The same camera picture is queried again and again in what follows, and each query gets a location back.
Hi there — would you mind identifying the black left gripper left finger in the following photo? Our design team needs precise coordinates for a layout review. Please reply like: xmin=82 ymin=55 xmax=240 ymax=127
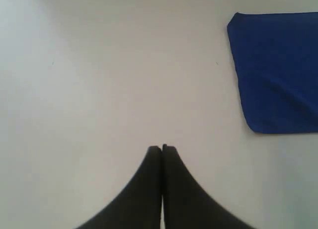
xmin=79 ymin=146 xmax=162 ymax=229

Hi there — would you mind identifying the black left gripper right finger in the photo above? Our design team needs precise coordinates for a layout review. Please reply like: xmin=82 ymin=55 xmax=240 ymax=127
xmin=162 ymin=144 xmax=252 ymax=229

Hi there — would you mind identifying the blue cloth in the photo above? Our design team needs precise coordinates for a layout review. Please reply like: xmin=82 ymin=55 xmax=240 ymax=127
xmin=227 ymin=12 xmax=318 ymax=134

